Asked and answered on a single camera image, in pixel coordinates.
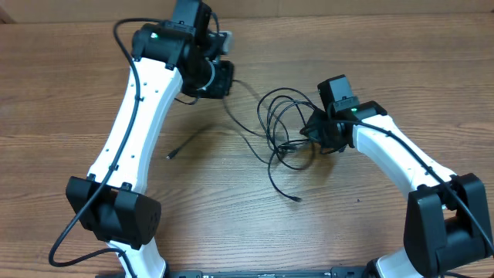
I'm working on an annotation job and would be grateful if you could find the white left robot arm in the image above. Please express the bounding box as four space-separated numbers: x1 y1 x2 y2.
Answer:
66 0 234 277

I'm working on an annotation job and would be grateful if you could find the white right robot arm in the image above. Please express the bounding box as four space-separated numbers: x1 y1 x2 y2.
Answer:
300 75 493 277

